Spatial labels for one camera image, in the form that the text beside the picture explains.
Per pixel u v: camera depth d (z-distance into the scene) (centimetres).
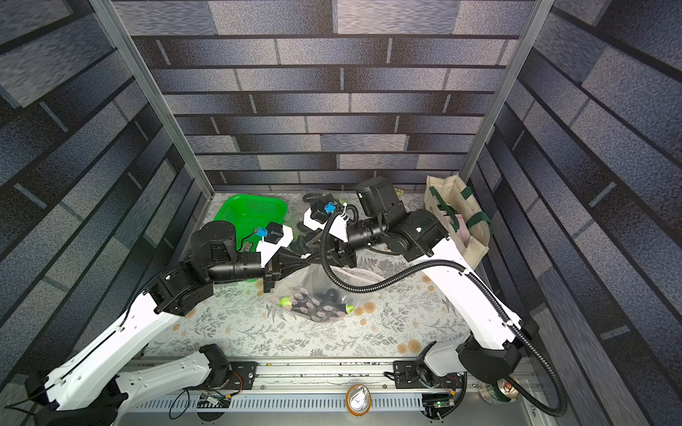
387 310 87
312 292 74
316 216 45
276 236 47
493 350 39
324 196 114
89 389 39
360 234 49
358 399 61
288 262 53
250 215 111
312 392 74
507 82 83
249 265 50
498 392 62
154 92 85
